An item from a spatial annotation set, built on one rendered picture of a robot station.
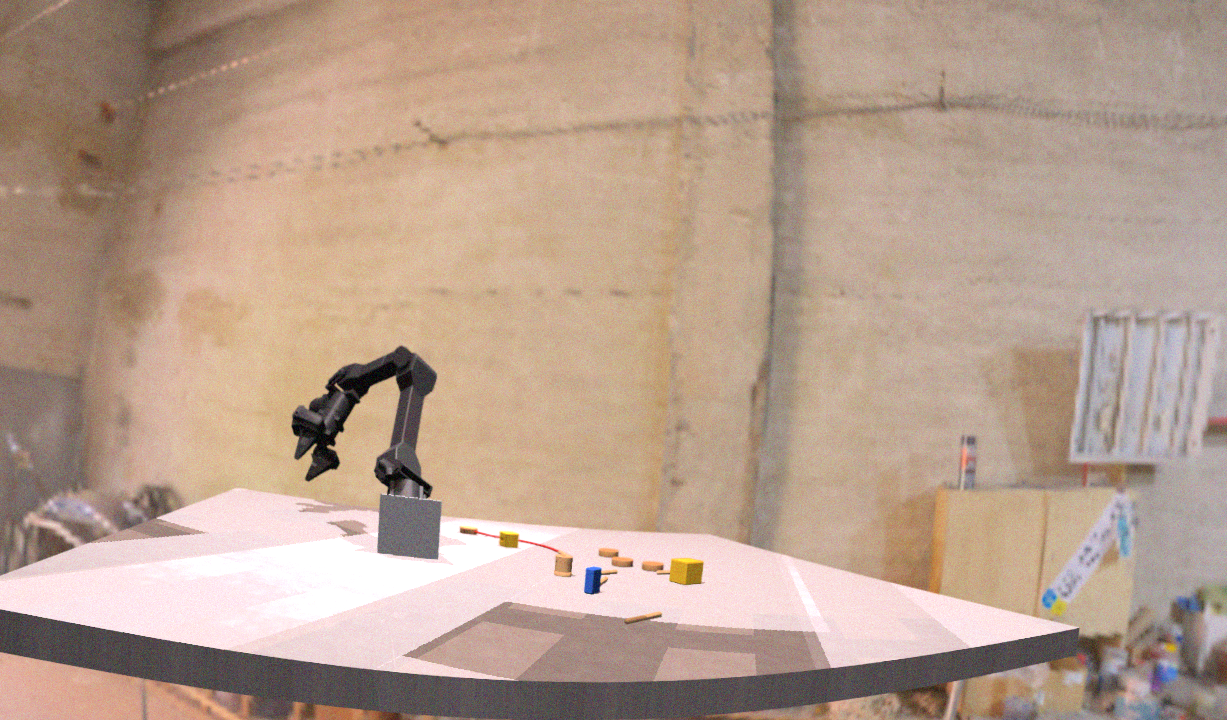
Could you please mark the blue rectangular block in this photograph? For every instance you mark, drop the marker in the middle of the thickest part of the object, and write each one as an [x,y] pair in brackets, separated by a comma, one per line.
[593,577]

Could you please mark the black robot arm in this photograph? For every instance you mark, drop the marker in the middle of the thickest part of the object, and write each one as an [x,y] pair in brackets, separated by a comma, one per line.
[398,468]

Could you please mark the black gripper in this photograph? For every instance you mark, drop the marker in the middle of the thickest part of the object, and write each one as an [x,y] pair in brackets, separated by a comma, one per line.
[321,429]

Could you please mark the orange square block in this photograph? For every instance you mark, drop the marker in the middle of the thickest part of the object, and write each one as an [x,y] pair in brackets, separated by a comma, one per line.
[686,571]

